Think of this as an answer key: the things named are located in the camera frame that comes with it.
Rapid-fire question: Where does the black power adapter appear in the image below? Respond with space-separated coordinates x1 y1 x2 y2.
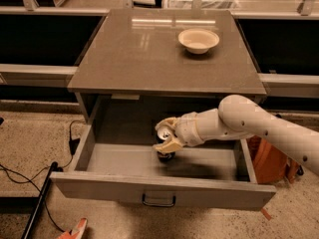
69 138 80 155

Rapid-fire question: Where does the black drawer handle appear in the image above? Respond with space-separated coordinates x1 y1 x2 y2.
142 194 176 208

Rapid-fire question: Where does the black pole on floor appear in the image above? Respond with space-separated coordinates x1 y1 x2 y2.
21 161 63 239

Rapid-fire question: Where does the blue pepsi can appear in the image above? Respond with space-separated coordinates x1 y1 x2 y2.
157 127 175 162

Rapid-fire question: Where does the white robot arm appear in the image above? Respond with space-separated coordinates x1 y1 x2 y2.
154 95 319 174

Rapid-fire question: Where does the white paper bowl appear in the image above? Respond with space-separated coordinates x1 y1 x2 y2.
178 29 219 55

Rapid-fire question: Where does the open grey top drawer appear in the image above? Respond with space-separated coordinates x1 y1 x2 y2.
51 96 276 210

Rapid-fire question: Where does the metal railing frame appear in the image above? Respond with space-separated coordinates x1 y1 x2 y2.
0 0 318 88

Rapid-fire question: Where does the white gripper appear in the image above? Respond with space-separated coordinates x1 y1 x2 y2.
154 113 203 154

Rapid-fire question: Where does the grey cabinet with counter top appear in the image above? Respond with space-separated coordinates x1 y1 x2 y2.
68 9 266 117

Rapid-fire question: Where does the black cable on floor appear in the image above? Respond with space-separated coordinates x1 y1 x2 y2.
0 119 86 233

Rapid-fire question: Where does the orange white object on floor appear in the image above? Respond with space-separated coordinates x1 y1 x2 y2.
56 218 88 239

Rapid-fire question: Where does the orange backpack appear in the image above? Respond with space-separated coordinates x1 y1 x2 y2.
247 136 300 184

